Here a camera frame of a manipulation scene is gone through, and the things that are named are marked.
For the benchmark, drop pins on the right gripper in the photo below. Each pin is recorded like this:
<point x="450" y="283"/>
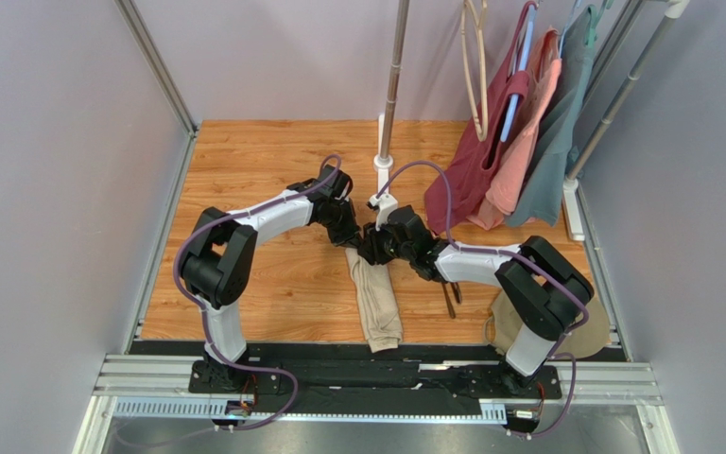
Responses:
<point x="377" y="244"/>

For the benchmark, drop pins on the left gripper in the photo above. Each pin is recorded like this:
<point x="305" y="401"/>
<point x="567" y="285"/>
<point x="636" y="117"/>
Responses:
<point x="351" y="235"/>

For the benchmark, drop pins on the beige cloth napkin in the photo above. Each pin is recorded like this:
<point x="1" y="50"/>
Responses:
<point x="377" y="306"/>

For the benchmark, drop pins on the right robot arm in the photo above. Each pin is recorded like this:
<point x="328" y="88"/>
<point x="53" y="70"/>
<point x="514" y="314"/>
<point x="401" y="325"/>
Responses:
<point x="547" y="292"/>

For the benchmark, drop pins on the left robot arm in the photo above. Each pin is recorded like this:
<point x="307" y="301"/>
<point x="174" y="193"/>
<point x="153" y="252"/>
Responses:
<point x="212" y="268"/>

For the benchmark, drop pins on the maroon tank top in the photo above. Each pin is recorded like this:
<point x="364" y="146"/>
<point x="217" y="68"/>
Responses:
<point x="455" y="194"/>

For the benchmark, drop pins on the beige wooden hanger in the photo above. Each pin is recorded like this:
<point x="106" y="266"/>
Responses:
<point x="472" y="40"/>

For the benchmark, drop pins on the teal shirt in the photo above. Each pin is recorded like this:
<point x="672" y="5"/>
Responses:
<point x="542" y="192"/>

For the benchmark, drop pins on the left rack pole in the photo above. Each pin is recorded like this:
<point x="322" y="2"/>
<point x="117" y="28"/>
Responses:
<point x="396" y="58"/>

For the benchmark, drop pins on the rack pole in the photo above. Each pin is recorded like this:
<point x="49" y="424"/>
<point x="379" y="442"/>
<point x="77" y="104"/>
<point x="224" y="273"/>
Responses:
<point x="674" y="11"/>
<point x="396" y="58"/>

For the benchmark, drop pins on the blue hanger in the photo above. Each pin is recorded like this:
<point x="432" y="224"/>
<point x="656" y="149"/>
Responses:
<point x="520" y="51"/>

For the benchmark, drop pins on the right white rack foot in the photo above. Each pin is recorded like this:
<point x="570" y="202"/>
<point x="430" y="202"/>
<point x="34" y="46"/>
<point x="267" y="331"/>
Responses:
<point x="571" y="209"/>

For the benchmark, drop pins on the beige baseball cap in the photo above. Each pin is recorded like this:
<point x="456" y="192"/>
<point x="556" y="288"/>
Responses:
<point x="503" y="325"/>

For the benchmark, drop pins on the pink shirt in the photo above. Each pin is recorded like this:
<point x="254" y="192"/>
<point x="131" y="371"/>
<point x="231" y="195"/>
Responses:
<point x="502" y="197"/>

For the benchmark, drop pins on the right rack pole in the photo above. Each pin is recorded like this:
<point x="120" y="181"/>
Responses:
<point x="674" y="11"/>

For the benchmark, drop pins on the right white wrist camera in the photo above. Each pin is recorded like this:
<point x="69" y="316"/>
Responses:
<point x="383" y="205"/>

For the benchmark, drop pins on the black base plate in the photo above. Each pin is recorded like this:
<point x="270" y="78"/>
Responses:
<point x="349" y="379"/>

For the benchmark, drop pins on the left aluminium corner post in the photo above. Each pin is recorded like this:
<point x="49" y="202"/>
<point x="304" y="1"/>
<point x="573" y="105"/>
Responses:
<point x="141" y="33"/>

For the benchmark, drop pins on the aluminium corner post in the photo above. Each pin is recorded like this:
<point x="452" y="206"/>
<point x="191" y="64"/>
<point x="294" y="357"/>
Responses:
<point x="141" y="33"/>
<point x="610" y="33"/>

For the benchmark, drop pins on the aluminium frame rail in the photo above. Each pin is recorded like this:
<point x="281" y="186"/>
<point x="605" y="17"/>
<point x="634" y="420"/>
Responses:
<point x="143" y="404"/>

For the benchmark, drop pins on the right aluminium corner post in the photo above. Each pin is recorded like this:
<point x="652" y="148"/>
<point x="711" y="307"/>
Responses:
<point x="610" y="33"/>

